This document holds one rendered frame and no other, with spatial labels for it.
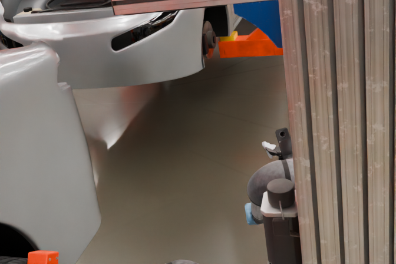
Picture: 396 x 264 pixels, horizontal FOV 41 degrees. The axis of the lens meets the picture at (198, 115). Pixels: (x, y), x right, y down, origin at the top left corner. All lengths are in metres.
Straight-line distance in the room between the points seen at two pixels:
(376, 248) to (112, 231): 2.91
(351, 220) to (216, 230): 2.62
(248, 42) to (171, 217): 1.90
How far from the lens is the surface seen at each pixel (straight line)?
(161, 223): 3.78
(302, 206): 1.03
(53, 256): 1.86
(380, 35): 0.87
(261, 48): 4.92
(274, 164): 1.43
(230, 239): 3.52
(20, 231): 2.09
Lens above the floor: 2.22
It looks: 25 degrees down
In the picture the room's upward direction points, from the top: 10 degrees counter-clockwise
